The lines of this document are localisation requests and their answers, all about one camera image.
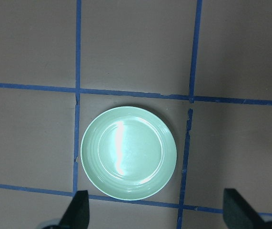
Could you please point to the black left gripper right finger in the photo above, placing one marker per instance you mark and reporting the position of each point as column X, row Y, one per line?
column 238, row 214

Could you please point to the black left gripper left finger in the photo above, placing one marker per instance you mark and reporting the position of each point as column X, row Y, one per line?
column 77, row 215

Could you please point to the green plate near left arm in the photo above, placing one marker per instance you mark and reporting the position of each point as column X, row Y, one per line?
column 128, row 153

